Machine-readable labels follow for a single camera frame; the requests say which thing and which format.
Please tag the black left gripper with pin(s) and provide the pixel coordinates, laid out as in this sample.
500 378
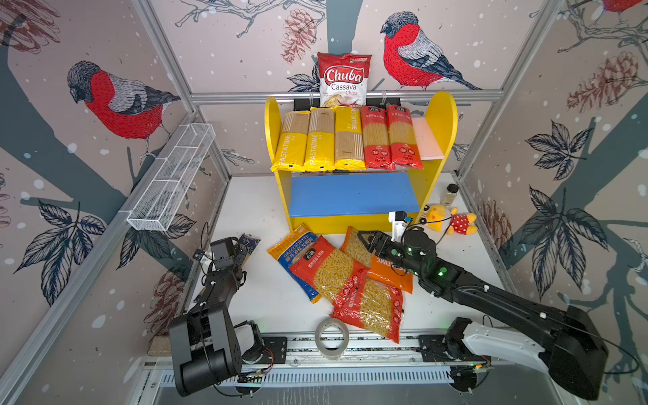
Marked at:
234 249

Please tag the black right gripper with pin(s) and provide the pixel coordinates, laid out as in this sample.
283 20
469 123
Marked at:
379 238

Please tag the red macaroni bag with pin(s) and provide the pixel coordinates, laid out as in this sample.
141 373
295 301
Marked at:
331 272
370 305

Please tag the red spaghetti bag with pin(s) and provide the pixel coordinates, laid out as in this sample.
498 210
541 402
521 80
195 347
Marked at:
377 149
403 143

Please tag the yellow Pastatime spaghetti bag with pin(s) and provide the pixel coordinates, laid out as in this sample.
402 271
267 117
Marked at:
320 149
292 143

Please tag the dark blue spaghetti bag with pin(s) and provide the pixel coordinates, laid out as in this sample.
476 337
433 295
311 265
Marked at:
247 245

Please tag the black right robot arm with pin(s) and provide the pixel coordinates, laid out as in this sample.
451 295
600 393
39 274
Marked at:
564 344

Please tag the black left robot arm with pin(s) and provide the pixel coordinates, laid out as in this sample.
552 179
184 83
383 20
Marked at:
207 348

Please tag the yellow shelf pink blue boards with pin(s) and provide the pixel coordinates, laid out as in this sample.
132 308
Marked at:
329 203

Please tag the orange Pastatime pasta bag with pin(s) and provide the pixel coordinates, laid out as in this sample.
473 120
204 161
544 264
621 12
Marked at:
379 270

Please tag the blue orange pasta bag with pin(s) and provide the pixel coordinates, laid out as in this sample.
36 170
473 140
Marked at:
289 251

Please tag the yellow plush toy red dress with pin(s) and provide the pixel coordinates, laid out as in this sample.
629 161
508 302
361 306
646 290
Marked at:
436 216

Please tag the small spice jar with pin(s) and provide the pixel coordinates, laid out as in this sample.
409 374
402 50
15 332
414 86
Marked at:
450 195

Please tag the glass jar left floor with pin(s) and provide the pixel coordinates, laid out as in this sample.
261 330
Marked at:
159 346

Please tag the clear tape roll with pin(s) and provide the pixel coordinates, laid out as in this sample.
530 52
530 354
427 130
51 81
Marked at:
332 338

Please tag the red Chuba cassava chips bag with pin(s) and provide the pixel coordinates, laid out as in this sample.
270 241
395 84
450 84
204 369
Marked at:
343 79

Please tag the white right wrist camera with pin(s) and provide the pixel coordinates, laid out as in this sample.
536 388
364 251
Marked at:
399 223

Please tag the white wire mesh basket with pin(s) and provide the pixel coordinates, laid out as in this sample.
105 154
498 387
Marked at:
163 196

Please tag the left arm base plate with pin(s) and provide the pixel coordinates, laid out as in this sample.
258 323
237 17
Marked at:
270 350

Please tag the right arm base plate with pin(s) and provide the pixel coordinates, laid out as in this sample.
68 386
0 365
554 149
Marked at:
439 348

